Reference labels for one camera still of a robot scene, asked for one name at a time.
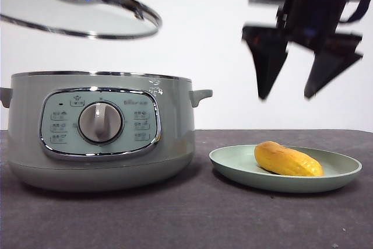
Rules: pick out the pale green round plate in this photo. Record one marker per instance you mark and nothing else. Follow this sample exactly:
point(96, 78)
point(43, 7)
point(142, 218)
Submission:
point(233, 161)

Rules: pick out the glass lid with green knob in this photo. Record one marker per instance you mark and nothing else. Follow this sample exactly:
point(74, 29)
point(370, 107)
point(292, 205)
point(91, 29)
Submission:
point(87, 18)

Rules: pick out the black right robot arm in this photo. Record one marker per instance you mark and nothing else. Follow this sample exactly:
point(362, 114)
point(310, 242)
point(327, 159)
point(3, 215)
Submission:
point(317, 4)

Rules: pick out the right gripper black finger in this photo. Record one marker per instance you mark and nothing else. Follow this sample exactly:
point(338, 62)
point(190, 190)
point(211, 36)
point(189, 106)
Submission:
point(329, 68)
point(266, 62)

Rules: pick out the yellow corn cob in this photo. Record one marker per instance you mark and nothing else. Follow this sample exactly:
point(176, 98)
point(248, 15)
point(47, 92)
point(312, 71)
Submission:
point(285, 158)

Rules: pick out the pale green electric steamer pot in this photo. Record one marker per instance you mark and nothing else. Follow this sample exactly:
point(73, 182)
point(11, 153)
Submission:
point(175, 120)

